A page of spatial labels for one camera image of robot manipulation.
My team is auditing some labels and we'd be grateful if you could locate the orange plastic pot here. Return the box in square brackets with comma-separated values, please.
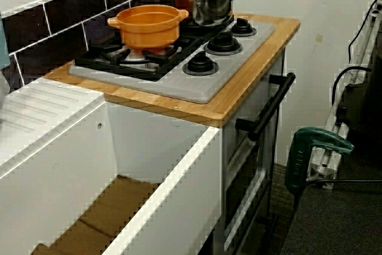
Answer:
[107, 4, 190, 56]

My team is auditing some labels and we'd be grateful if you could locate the black burner grate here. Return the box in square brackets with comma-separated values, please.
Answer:
[74, 32, 207, 82]
[178, 13, 236, 41]

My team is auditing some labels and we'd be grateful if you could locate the black stove knob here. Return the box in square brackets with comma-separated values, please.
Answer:
[204, 30, 243, 56]
[230, 17, 257, 38]
[182, 51, 220, 76]

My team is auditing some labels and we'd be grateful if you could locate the grey stove top plate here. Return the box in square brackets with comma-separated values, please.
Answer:
[67, 17, 276, 103]

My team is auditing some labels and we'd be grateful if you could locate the teal box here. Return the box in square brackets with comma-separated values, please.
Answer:
[0, 17, 11, 70]

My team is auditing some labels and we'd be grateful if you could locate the white sink basin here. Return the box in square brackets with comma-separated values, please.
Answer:
[0, 77, 223, 255]

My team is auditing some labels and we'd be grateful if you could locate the brown cardboard sheet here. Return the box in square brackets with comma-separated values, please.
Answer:
[31, 174, 164, 255]

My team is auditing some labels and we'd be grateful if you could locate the green clamp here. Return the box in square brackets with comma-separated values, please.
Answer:
[285, 126, 355, 193]

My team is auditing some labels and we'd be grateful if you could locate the black oven door handle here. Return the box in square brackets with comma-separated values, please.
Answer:
[235, 72, 296, 142]

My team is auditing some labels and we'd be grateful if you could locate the thin black cable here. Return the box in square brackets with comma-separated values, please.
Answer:
[347, 0, 382, 65]

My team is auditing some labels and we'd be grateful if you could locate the thick looped black cable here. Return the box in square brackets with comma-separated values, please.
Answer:
[331, 66, 373, 110]

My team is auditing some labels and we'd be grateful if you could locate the aluminium frame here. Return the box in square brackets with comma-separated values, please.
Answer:
[307, 10, 382, 190]

